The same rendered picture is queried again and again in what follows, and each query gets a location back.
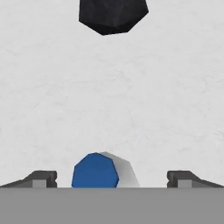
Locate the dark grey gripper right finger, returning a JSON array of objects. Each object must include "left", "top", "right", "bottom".
[{"left": 166, "top": 170, "right": 224, "bottom": 189}]

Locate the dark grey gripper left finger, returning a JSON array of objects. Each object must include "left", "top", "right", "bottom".
[{"left": 0, "top": 170, "right": 59, "bottom": 189}]

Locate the black bottle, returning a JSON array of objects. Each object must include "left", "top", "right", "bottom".
[{"left": 78, "top": 0, "right": 150, "bottom": 37}]

